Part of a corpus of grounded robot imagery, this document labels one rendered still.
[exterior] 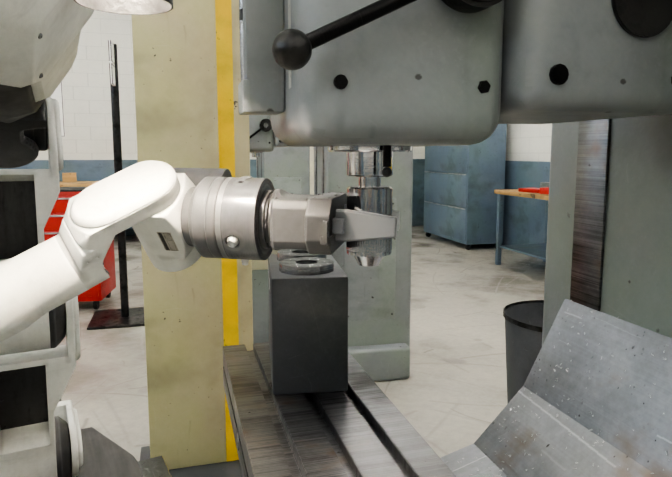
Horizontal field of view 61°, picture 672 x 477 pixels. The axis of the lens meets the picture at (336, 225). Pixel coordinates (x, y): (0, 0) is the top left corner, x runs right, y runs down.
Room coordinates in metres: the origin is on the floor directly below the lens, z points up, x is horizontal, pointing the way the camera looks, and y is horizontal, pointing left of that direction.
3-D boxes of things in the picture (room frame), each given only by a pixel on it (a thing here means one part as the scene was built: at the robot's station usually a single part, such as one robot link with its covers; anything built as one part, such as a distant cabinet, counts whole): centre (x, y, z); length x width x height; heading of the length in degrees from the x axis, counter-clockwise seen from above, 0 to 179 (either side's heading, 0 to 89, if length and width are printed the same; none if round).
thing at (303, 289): (0.97, 0.06, 1.03); 0.22 x 0.12 x 0.20; 8
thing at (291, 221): (0.61, 0.06, 1.23); 0.13 x 0.12 x 0.10; 170
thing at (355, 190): (0.59, -0.03, 1.26); 0.05 x 0.05 x 0.01
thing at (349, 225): (0.56, -0.03, 1.23); 0.06 x 0.02 x 0.03; 80
